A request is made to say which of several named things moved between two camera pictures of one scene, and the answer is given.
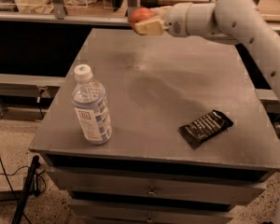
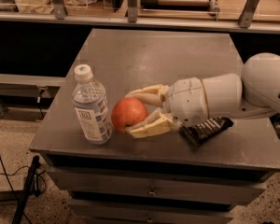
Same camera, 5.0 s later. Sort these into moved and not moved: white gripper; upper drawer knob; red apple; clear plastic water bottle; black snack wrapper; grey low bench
Moved: red apple; white gripper
Not moved: clear plastic water bottle; grey low bench; upper drawer knob; black snack wrapper
